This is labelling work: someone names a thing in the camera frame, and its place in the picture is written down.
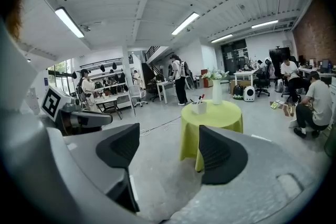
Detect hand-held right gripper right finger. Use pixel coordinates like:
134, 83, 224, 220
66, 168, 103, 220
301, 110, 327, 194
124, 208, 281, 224
170, 124, 320, 222

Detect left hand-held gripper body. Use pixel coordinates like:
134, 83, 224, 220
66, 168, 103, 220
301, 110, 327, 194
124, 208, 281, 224
40, 86, 114, 137

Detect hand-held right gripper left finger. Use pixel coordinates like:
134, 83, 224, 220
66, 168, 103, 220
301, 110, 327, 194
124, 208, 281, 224
62, 123, 141, 213

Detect white pen holder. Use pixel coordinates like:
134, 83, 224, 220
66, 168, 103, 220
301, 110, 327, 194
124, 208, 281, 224
191, 101, 207, 115

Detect white desk with black legs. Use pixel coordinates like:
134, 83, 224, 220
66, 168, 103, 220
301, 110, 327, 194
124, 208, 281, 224
94, 93, 132, 120

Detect round table with green cloth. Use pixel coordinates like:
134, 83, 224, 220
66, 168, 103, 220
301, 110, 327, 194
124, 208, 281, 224
179, 99, 244, 172

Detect white office chair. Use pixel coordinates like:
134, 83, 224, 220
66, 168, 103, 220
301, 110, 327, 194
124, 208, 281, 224
129, 85, 149, 108

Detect white vase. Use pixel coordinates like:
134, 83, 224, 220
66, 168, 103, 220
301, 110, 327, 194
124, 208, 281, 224
212, 79, 223, 105

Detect dark green backpack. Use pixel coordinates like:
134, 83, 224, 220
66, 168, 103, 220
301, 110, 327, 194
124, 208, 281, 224
233, 84, 244, 101

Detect white pet carrier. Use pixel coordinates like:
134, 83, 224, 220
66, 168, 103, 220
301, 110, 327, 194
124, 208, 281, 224
243, 86, 256, 102

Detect boxes on floor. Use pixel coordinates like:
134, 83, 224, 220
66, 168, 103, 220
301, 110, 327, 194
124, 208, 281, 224
269, 99, 295, 118

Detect small white desk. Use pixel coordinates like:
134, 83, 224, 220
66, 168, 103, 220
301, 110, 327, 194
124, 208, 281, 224
156, 80, 177, 105

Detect white round fan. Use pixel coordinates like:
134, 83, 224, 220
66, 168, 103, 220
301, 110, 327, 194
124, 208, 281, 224
185, 75, 196, 91

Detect orange cabinet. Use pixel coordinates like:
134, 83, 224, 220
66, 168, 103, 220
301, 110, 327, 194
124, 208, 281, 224
201, 69, 214, 88

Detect white flower bouquet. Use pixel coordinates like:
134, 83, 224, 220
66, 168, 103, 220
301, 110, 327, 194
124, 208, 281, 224
201, 68, 229, 81

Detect black office chair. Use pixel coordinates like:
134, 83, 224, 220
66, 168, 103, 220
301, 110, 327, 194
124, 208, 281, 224
253, 70, 271, 98

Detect white work table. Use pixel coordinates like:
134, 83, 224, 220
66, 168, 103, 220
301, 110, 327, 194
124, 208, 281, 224
233, 69, 259, 94

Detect black staircase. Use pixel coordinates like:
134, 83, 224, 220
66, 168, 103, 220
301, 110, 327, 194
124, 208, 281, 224
141, 46, 169, 82

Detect long ceiling light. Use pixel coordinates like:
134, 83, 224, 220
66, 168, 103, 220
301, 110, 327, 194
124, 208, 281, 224
54, 6, 85, 39
171, 12, 200, 36
211, 34, 234, 44
251, 19, 279, 29

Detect black double door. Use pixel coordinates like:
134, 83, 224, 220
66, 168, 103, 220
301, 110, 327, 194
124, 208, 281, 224
220, 39, 249, 72

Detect long white desk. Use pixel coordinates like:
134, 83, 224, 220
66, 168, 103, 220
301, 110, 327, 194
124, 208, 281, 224
298, 66, 336, 79

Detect white floor cable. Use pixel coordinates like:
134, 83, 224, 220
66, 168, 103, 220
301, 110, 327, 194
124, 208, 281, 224
139, 115, 182, 137

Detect wall shelf with bags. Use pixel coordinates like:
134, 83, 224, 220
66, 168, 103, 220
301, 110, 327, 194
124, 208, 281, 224
72, 57, 132, 97

